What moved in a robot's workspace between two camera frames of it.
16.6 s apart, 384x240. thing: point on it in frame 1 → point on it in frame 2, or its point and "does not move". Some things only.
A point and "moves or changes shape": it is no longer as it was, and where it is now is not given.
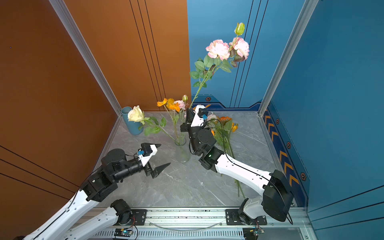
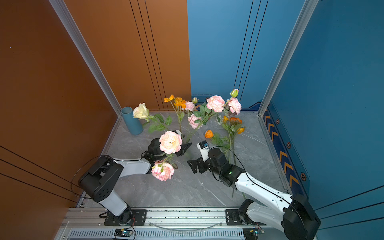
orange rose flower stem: (231, 152) → (219, 140)
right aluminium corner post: (308, 9) does not move
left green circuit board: (123, 232) does not move
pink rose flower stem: (220, 53) → (214, 104)
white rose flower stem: (153, 128) moves or changes shape
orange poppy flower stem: (175, 127) → (177, 104)
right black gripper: (188, 126) → (202, 165)
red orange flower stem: (223, 120) → (231, 125)
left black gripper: (148, 167) → (179, 148)
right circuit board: (251, 233) does not move
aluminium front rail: (210, 224) does not move
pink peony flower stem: (181, 126) moves or changes shape
